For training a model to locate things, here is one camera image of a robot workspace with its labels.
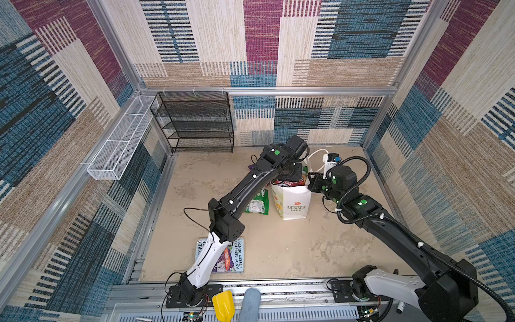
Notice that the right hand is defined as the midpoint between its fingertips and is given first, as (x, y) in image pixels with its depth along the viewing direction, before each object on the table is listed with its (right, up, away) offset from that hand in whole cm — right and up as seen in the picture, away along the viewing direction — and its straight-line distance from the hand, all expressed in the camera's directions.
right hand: (307, 177), depth 78 cm
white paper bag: (-6, -10, +1) cm, 12 cm away
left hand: (-3, +1, +3) cm, 5 cm away
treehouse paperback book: (-30, -32, +2) cm, 44 cm away
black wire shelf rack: (-54, +29, +33) cm, 69 cm away
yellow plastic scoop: (-31, -45, -7) cm, 55 cm away
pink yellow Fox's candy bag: (-6, -3, +3) cm, 7 cm away
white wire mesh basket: (-85, +10, +15) cm, 87 cm away
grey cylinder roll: (-22, -43, -10) cm, 49 cm away
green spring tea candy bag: (-18, -13, +17) cm, 29 cm away
